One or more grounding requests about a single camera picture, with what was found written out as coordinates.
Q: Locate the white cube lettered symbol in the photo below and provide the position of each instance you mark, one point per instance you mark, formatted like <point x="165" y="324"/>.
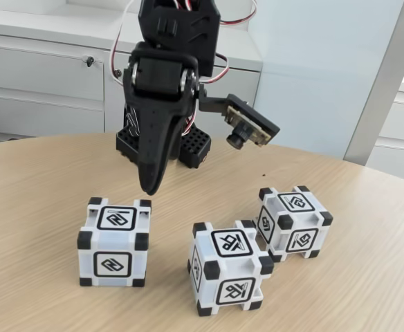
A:
<point x="229" y="273"/>

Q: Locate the white cube nested diamond symbol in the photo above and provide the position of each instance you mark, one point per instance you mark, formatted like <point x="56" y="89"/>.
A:
<point x="297" y="221"/>

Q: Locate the black round clamp knob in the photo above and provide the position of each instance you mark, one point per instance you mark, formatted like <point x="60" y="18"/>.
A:
<point x="130" y="124"/>

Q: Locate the black cabinet lock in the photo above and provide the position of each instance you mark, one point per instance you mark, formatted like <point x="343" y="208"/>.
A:
<point x="118" y="73"/>
<point x="89" y="61"/>

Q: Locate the white cube zigzag symbol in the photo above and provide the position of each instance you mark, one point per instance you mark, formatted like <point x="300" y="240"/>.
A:
<point x="113" y="242"/>

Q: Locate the white low cabinet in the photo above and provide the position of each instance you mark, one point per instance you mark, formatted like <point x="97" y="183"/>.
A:
<point x="32" y="86"/>

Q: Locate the grey metal column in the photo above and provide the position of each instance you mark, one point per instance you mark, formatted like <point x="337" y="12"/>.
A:
<point x="378" y="103"/>

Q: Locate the white drawer cabinet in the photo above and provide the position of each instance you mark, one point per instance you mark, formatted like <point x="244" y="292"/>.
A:
<point x="402" y="138"/>

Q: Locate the black gripper camera module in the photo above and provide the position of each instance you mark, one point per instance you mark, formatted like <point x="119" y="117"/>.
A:
<point x="254" y="121"/>

